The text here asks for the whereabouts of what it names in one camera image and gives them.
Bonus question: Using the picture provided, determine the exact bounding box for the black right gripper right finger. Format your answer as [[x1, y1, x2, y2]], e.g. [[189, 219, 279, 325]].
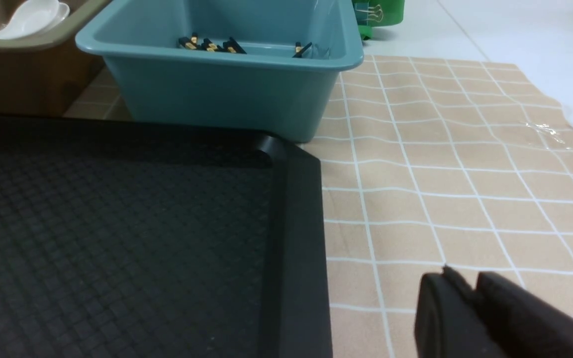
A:
[[476, 272, 573, 358]]

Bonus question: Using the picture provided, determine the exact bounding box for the metal binder clip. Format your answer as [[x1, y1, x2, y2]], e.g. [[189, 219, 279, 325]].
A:
[[353, 1, 384, 26]]

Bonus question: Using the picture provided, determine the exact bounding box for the green cloth backdrop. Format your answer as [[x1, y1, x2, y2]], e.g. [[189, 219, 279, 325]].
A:
[[352, 0, 405, 41]]

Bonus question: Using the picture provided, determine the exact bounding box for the bundle of black chopsticks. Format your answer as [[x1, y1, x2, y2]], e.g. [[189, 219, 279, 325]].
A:
[[177, 32, 247, 54]]

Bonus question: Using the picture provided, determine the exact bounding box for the olive brown plastic bin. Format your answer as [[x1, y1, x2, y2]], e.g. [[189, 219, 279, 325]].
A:
[[0, 0, 108, 116]]

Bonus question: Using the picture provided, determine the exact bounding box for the beige checked tablecloth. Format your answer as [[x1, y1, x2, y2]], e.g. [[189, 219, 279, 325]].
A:
[[63, 55, 573, 358]]

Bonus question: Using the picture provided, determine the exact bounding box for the teal blue plastic bin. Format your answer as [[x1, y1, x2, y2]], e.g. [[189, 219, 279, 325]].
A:
[[76, 0, 364, 143]]

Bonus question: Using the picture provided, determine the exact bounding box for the white ceramic spoon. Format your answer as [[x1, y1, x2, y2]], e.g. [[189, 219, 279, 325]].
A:
[[0, 0, 59, 40]]

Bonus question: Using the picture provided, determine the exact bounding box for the black plastic serving tray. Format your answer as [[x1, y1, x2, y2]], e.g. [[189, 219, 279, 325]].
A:
[[0, 116, 333, 358]]

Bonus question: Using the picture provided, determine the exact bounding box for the lone black chopstick in bin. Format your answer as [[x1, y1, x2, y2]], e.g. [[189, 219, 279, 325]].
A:
[[292, 42, 312, 58]]

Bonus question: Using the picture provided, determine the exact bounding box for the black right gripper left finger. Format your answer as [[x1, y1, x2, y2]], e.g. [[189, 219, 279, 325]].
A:
[[414, 266, 507, 358]]

